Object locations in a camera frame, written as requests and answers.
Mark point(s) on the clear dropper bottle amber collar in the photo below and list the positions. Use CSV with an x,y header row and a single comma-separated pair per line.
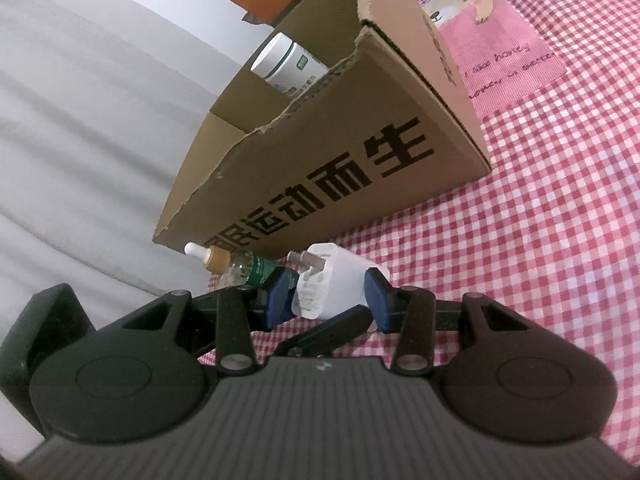
x,y
231,267

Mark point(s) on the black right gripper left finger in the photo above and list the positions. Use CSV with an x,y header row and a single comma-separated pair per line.
x,y
149,371

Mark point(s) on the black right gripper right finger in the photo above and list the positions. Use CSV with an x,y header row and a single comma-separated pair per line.
x,y
497,371

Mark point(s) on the white pill bottle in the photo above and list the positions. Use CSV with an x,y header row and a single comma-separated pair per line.
x,y
287,66

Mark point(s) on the dark green bottle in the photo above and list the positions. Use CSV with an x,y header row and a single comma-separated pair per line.
x,y
260,270

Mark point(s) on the red white checkered tablecloth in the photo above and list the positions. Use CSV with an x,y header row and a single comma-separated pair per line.
x,y
553,231

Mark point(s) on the brown cardboard box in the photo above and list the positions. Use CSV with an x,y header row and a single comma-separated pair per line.
x,y
388,126

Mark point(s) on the white curtain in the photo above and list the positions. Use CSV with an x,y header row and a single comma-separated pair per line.
x,y
100,101

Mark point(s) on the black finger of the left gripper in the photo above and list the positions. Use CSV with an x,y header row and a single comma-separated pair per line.
x,y
323,339

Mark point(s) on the white power adapter plug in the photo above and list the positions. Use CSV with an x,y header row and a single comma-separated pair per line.
x,y
331,281

